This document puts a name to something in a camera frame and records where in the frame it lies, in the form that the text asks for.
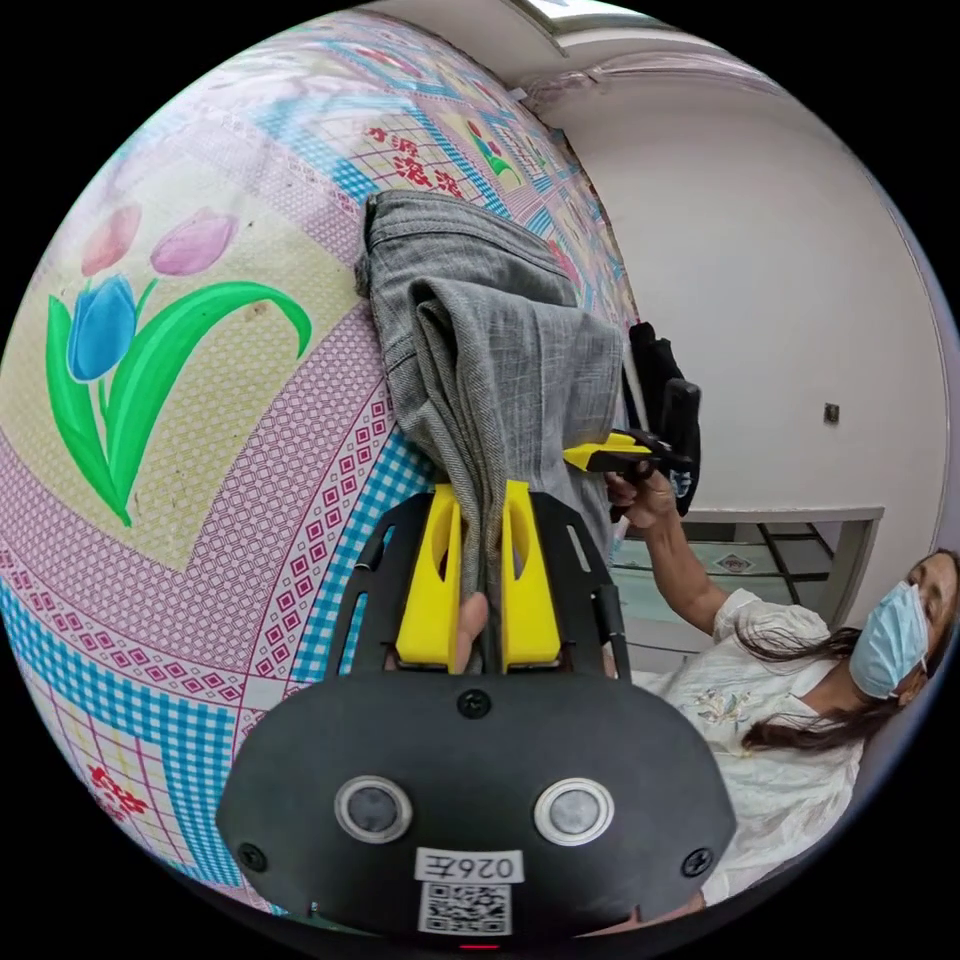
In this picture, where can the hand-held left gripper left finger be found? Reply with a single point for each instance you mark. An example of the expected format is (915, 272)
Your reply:
(424, 600)

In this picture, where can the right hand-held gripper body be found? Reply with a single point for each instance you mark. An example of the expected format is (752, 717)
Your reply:
(654, 360)

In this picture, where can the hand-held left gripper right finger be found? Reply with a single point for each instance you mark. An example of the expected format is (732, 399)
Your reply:
(531, 607)

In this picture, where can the gray jeans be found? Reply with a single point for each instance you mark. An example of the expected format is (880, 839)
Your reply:
(495, 352)

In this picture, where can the person's right forearm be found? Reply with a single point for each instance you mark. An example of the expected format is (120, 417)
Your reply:
(690, 570)

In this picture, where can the person's left hand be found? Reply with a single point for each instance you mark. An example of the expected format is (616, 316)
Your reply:
(471, 626)

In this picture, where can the person's right hand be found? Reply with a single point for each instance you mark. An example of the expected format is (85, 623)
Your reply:
(645, 499)

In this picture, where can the person's body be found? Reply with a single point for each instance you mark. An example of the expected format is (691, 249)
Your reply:
(787, 735)

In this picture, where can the bed with printed tulip sheet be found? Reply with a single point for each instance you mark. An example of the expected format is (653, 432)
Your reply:
(195, 420)

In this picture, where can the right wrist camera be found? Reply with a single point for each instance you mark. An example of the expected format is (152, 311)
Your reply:
(684, 427)

